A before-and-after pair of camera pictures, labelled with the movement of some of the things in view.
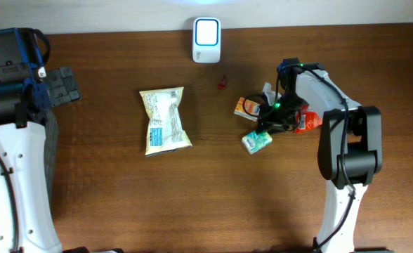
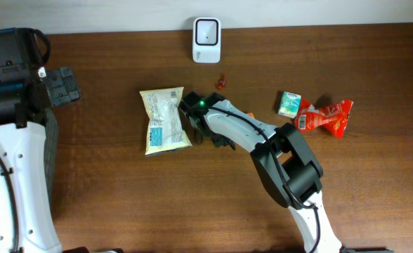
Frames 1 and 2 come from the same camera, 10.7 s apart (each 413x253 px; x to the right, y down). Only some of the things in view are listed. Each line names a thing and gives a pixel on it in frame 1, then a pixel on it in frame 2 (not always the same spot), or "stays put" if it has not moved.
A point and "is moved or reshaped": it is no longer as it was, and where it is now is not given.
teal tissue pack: [256, 141] is moved or reshaped
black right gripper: [267, 124] to [220, 142]
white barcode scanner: [206, 39] stays put
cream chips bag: [165, 132] stays put
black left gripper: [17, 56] stays put
